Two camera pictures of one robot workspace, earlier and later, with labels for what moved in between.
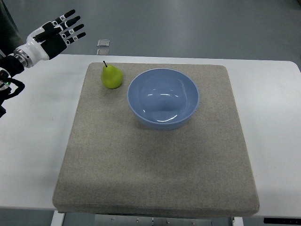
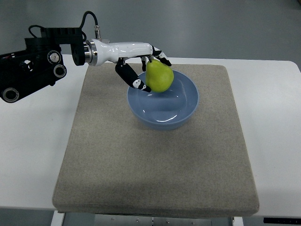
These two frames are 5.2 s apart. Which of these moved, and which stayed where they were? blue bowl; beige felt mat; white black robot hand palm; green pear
Moved: green pear; white black robot hand palm
Stayed: blue bowl; beige felt mat
